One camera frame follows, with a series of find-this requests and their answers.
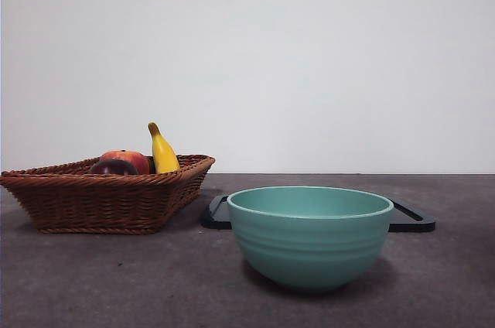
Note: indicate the teal ribbed bowl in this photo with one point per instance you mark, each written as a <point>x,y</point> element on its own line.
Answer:
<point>309,250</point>

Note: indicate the dark red plum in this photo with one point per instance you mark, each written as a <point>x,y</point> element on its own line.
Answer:
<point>113,168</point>

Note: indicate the yellow banana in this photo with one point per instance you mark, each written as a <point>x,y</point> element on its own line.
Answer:
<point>164,156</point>

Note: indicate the black rectangular tray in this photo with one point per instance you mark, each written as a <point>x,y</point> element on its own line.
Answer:
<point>216,223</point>

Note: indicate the dark green fruit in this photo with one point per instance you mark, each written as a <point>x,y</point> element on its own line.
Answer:
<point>151,168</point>

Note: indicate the red orange peach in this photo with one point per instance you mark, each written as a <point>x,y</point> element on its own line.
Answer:
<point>131,156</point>

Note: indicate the brown wicker basket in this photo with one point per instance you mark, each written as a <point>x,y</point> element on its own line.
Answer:
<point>100,204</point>

